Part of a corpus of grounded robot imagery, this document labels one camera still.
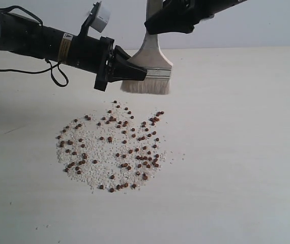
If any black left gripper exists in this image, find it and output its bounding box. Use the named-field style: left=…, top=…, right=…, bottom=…
left=77, top=37, right=147, bottom=92

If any wooden paint brush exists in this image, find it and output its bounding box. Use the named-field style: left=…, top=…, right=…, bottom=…
left=120, top=0, right=173, bottom=96

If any pile of beans and grains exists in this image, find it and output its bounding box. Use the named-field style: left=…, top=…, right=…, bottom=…
left=55, top=100, right=186, bottom=195

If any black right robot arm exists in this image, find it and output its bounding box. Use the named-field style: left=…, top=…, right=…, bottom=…
left=144, top=0, right=243, bottom=35

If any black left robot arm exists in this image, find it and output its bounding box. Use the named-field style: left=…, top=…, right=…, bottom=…
left=0, top=2, right=147, bottom=91

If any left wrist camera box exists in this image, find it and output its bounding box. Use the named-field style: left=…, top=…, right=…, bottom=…
left=79, top=1, right=110, bottom=36

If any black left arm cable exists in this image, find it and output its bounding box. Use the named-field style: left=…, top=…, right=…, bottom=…
left=0, top=6, right=69, bottom=87

